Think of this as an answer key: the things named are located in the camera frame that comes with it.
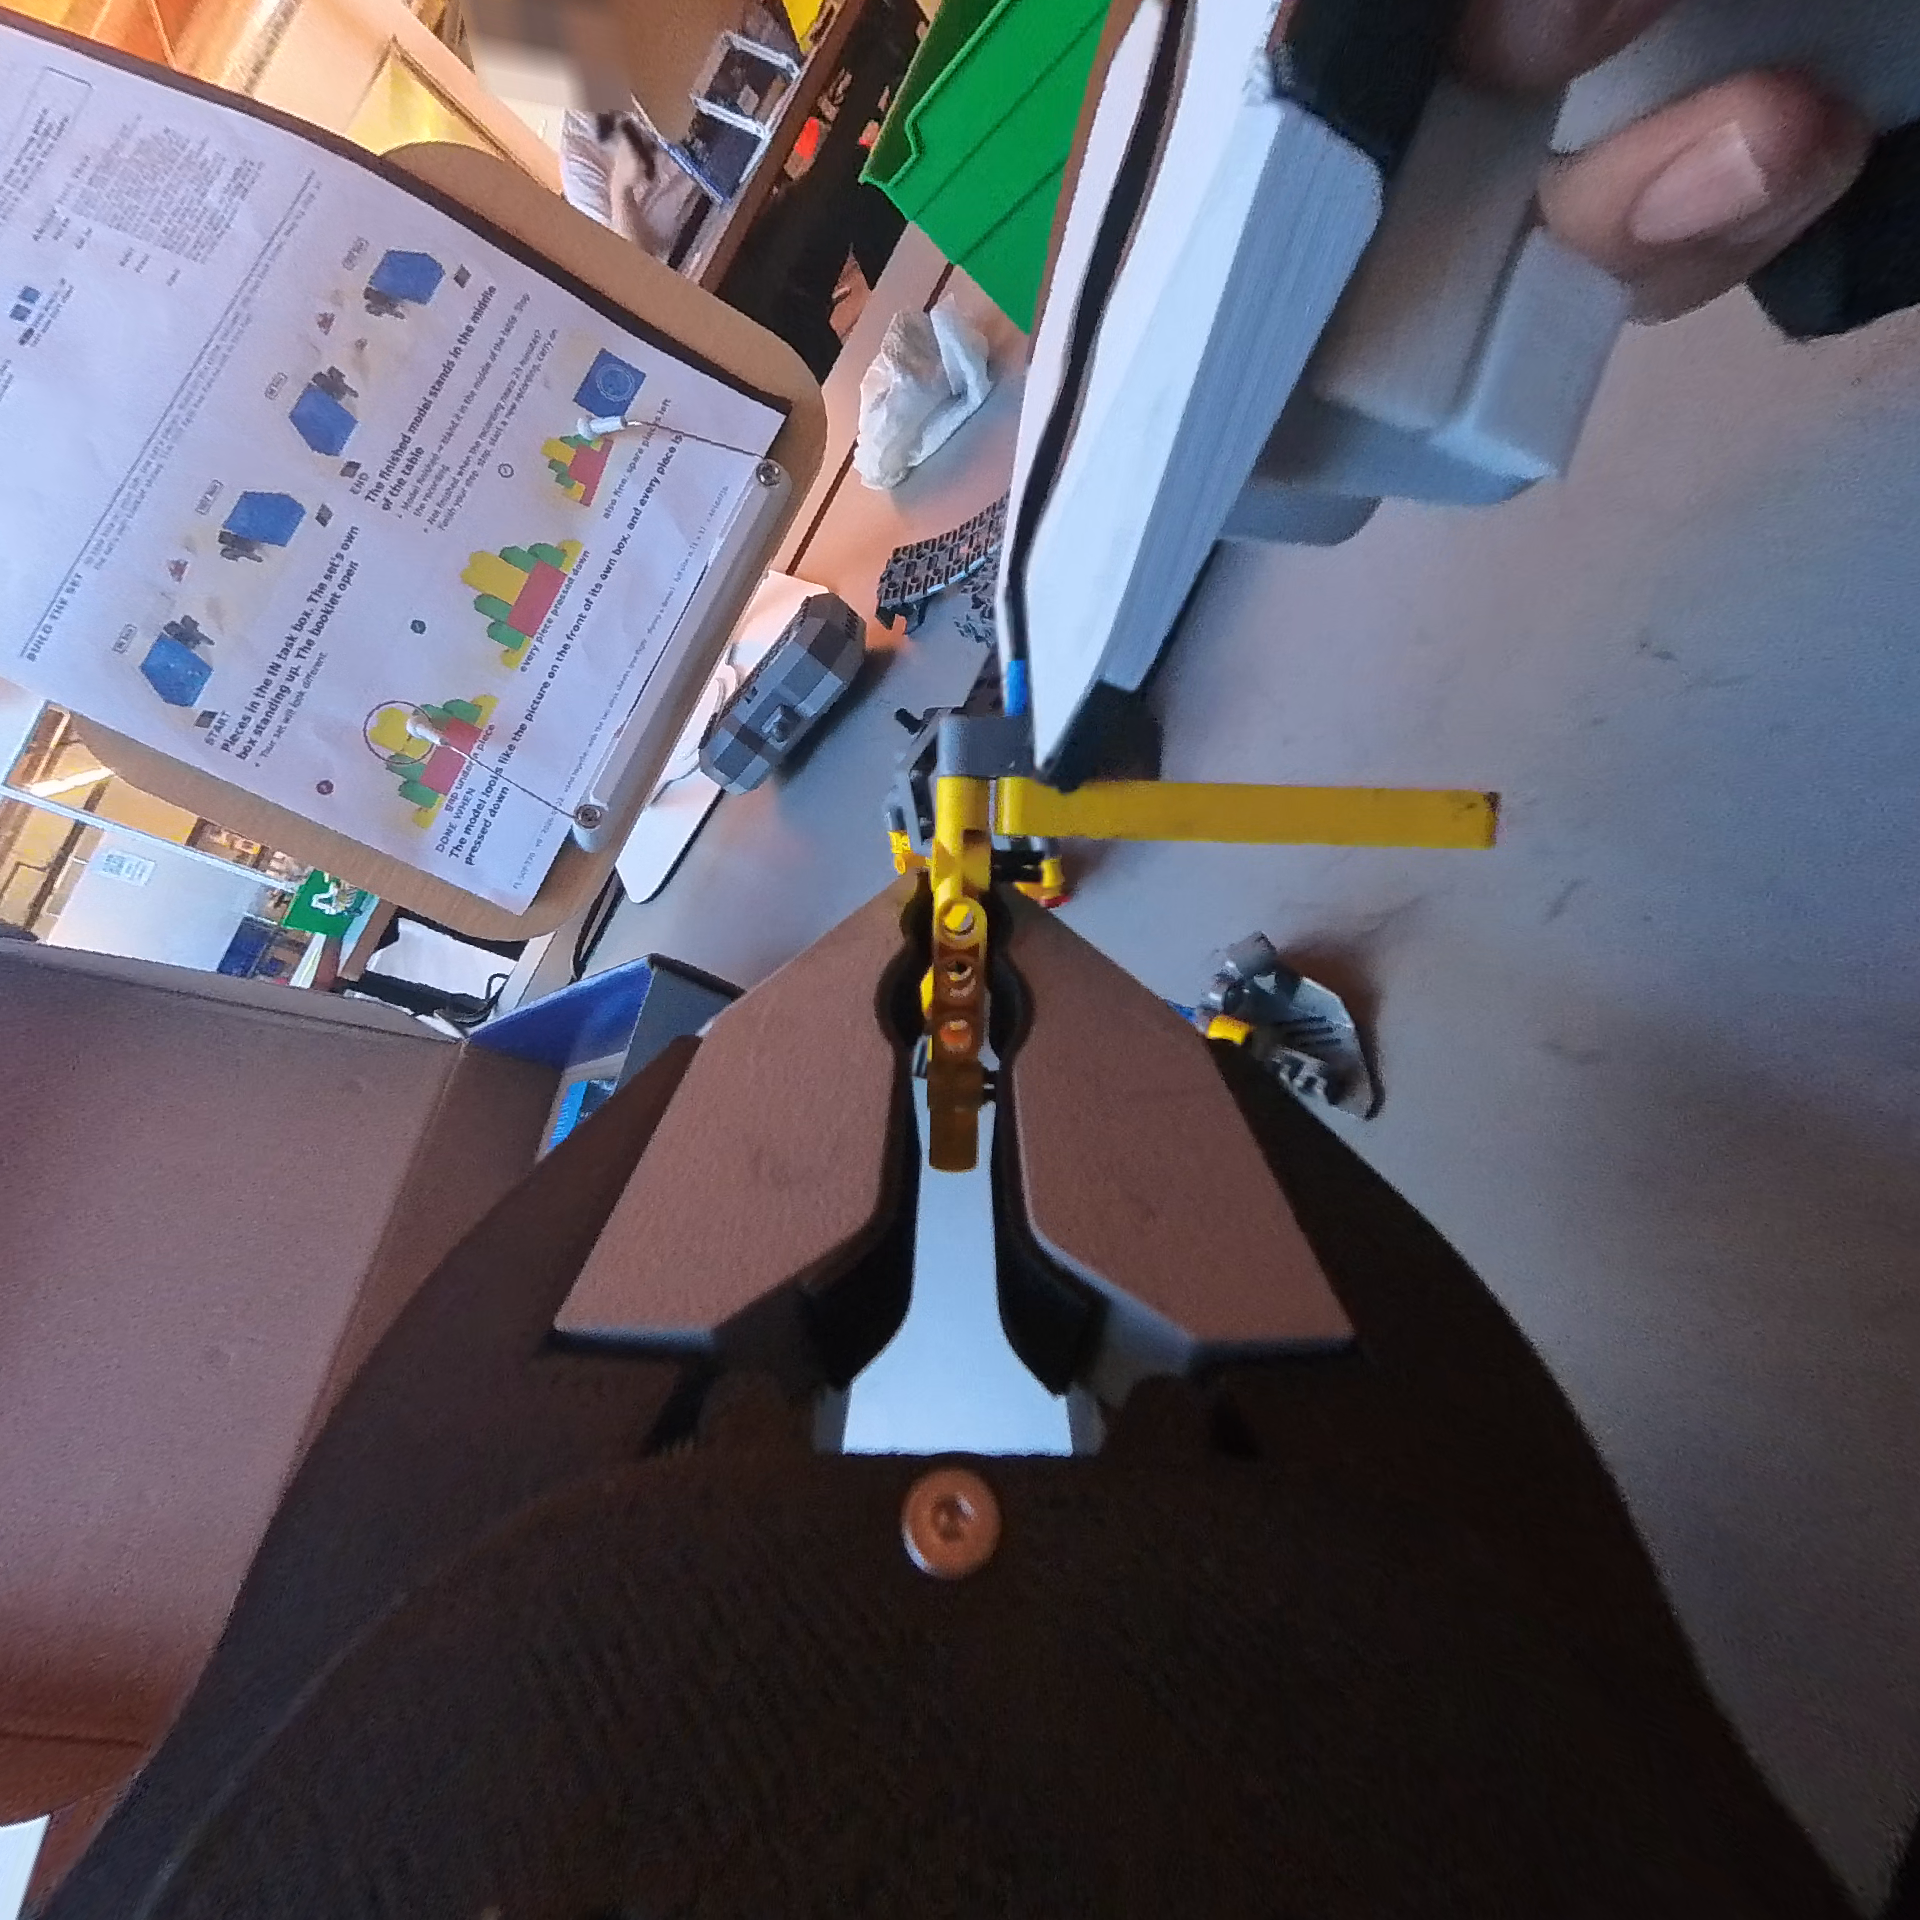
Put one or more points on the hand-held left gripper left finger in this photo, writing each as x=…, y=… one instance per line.
x=734, y=1171

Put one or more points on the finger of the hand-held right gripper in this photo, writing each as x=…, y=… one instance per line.
x=1171, y=420

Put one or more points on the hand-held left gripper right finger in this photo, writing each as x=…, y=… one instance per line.
x=1171, y=1185

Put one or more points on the small grey yellow toy assembly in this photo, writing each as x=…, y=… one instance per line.
x=1291, y=1021

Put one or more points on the yellow angled toy beam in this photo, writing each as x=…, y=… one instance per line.
x=956, y=975

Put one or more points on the grey toy connector with pins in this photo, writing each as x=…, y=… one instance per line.
x=982, y=747

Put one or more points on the long yellow toy beam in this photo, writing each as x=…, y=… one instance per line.
x=1275, y=814

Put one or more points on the grey desk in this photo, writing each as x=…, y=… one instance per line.
x=1574, y=1050

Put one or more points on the person's right hand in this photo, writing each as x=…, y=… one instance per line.
x=1725, y=180

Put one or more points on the crumpled white plastic bag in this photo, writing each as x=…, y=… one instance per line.
x=922, y=391

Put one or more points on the dark grey toy track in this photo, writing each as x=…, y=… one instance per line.
x=938, y=563

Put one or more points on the green plastic bin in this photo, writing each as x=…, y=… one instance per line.
x=990, y=135

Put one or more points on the grey toy battery box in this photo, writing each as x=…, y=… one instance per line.
x=781, y=690

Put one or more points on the instruction sheet on board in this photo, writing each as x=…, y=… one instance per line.
x=699, y=660

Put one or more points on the printed instruction sheet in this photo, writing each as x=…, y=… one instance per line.
x=301, y=451

